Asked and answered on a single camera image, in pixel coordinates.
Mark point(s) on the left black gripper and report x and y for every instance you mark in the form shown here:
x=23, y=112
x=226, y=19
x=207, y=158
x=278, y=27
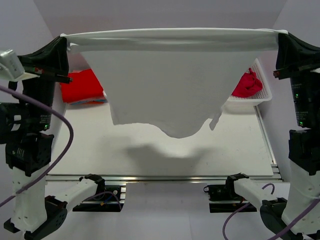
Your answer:
x=49, y=62

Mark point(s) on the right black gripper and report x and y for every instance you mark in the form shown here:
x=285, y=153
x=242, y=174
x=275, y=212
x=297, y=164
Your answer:
x=295, y=57

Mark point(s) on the white t shirt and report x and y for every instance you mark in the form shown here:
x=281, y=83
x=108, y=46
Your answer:
x=172, y=78

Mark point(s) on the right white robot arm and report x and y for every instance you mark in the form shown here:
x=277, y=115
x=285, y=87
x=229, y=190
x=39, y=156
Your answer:
x=298, y=215

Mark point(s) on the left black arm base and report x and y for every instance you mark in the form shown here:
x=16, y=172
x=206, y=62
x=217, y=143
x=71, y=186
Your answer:
x=111, y=192

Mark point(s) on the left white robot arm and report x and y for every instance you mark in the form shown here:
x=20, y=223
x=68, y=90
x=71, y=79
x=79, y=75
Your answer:
x=28, y=149

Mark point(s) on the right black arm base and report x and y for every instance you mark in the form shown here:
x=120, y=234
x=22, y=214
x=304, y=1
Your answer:
x=218, y=192

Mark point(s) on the folded red t shirt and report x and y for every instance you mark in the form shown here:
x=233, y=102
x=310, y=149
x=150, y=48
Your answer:
x=84, y=85

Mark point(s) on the white plastic basket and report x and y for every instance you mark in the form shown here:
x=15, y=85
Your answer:
x=264, y=95

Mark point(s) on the crumpled magenta t shirt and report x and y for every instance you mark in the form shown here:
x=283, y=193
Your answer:
x=248, y=85

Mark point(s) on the folded blue t shirt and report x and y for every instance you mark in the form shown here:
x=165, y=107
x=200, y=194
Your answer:
x=90, y=102

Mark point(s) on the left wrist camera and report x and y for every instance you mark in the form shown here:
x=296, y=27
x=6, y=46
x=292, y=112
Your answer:
x=11, y=69

